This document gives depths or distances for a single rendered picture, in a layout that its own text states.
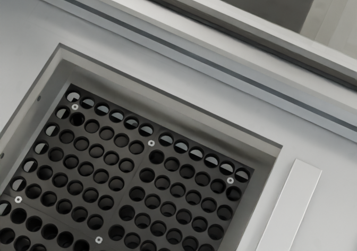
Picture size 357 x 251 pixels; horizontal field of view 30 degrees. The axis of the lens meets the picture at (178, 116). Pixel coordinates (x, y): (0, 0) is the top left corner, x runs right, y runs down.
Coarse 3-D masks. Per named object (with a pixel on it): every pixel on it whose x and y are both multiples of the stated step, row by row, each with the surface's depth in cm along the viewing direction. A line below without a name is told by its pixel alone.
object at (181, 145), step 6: (84, 102) 63; (90, 102) 63; (102, 108) 63; (114, 114) 63; (120, 114) 63; (132, 120) 63; (150, 132) 62; (162, 138) 62; (168, 138) 62; (180, 144) 62
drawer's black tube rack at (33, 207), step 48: (48, 144) 56; (96, 144) 56; (144, 144) 56; (48, 192) 54; (96, 192) 55; (144, 192) 55; (192, 192) 55; (240, 192) 55; (0, 240) 52; (48, 240) 53; (96, 240) 53; (144, 240) 53; (192, 240) 56
